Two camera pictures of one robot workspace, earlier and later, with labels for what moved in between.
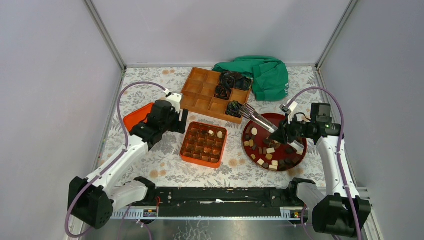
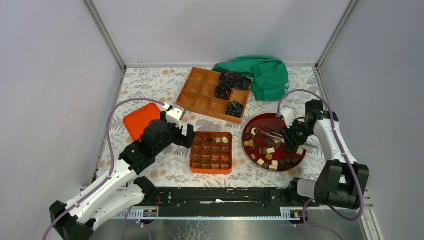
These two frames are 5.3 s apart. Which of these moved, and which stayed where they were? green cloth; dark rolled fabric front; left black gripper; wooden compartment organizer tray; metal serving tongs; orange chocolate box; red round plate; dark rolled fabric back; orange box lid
Moved: left black gripper; metal serving tongs; orange chocolate box
Stayed: dark rolled fabric front; dark rolled fabric back; wooden compartment organizer tray; red round plate; orange box lid; green cloth
